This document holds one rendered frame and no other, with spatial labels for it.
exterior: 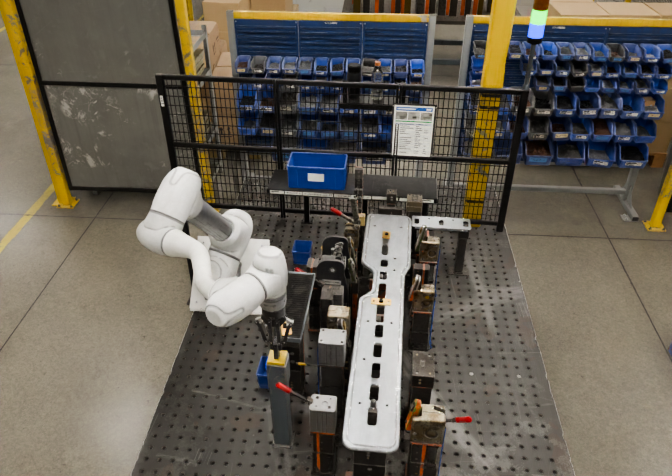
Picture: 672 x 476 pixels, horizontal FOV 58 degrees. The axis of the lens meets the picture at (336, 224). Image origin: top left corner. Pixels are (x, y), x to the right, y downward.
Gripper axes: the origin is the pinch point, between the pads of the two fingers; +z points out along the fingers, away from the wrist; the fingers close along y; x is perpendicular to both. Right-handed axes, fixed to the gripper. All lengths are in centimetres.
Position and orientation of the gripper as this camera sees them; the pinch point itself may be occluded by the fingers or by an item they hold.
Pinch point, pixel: (276, 349)
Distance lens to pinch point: 210.2
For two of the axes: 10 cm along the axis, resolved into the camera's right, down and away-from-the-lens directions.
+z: 0.0, 8.3, 5.6
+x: 1.1, -5.6, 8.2
